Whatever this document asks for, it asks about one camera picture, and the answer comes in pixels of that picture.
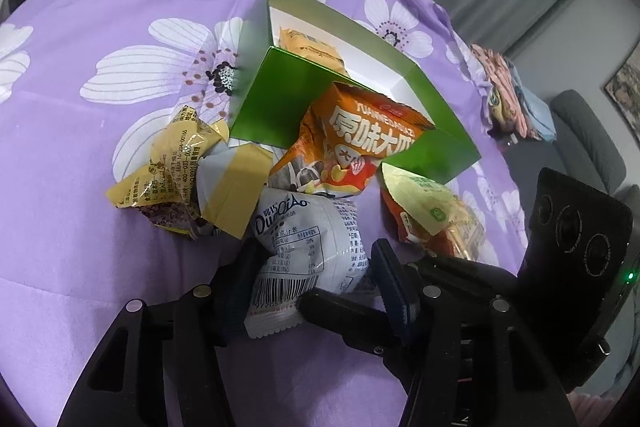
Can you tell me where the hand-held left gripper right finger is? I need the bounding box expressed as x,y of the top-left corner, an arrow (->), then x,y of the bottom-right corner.
371,238 -> 575,427

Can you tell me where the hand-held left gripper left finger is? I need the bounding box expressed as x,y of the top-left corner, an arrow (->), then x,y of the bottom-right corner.
57,239 -> 273,427

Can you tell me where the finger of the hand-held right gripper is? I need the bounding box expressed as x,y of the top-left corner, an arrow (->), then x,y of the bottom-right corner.
297,288 -> 403,360
405,256 -> 522,304

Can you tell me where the red and cream snack packet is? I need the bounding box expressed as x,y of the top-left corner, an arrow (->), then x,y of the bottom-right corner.
380,162 -> 486,260

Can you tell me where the yellow and white snack packet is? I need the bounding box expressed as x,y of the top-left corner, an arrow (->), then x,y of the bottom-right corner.
195,142 -> 275,239

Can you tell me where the orange seed snack packet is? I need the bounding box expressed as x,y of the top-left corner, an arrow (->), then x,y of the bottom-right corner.
268,81 -> 436,198

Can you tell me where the green cardboard box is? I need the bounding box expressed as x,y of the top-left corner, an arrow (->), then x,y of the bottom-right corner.
227,0 -> 482,185

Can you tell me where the yellow-orange snack packet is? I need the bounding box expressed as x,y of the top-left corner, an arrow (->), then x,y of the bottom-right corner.
277,27 -> 351,80

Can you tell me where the person's right forearm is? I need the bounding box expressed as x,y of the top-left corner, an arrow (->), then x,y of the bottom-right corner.
567,394 -> 636,427

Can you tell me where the grey sofa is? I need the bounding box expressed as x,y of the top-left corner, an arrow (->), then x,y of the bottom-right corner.
502,89 -> 636,208

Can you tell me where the pile of folded clothes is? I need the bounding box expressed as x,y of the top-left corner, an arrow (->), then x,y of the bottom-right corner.
470,44 -> 557,142

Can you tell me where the purple floral blanket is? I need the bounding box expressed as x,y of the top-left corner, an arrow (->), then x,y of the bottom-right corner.
0,0 -> 531,427

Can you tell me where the framed wall picture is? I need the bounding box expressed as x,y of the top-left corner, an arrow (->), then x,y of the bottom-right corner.
604,57 -> 640,120

